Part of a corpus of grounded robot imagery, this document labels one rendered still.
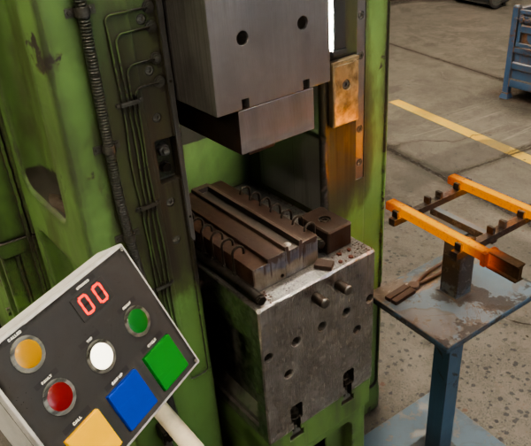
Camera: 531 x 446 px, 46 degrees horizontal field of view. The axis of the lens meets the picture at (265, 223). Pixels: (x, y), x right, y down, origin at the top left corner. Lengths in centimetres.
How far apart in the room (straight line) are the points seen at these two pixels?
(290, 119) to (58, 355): 67
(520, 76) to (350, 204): 367
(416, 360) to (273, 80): 163
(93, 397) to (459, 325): 101
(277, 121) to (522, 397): 163
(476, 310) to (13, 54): 134
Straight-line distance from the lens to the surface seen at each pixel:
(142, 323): 117
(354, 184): 179
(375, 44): 171
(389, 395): 251
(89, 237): 135
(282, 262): 149
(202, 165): 185
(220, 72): 122
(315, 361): 167
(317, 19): 135
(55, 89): 123
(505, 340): 283
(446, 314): 178
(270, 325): 147
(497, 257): 152
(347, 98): 164
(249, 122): 128
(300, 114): 137
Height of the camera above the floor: 180
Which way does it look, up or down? 30 degrees down
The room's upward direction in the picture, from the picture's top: 4 degrees counter-clockwise
